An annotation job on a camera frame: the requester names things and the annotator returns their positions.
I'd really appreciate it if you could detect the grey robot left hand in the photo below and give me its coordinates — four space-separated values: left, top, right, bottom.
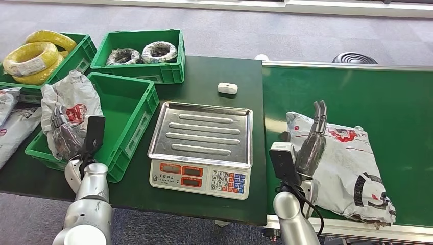
50 103 85 161

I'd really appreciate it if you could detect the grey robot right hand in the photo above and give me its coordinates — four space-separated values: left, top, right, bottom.
280 100 328 180

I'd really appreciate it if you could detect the large grey poly mailer package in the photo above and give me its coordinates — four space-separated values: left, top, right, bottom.
285 111 397 228

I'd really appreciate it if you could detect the green conveyor belt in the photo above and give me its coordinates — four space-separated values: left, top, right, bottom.
262 61 433 244

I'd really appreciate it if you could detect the grey mailer bag black print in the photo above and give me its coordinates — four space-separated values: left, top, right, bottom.
0 107 43 169

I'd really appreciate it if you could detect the small grey mailer bag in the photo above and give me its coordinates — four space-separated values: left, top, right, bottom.
0 87 21 128

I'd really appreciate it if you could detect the empty green plastic crate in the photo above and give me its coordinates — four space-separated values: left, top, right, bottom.
25 71 160 183

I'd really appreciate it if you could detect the green crate with yellow coils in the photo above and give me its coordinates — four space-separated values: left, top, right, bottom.
0 33 98 104

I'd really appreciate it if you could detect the green crate with black coils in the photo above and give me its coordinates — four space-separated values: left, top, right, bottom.
90 29 186 85

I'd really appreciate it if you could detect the black ribbed round object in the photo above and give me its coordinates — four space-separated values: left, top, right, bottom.
332 52 378 65

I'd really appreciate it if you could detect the small white plastic device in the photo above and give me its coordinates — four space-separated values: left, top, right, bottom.
217 82 238 95

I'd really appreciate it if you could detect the electronic scale with steel tray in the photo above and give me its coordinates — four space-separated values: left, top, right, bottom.
148 101 254 200

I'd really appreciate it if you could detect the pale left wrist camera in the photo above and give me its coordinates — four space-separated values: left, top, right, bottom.
79 116 106 170

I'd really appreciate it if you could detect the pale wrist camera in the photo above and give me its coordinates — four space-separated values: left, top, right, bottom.
269 142 302 187
79 116 106 170

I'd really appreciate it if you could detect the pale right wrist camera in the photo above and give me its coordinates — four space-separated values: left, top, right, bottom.
269 142 302 187

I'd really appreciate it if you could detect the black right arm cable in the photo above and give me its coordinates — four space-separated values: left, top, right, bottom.
275 182 325 238

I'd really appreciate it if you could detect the yellow wire coil with label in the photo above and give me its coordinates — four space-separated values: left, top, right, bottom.
3 41 59 77

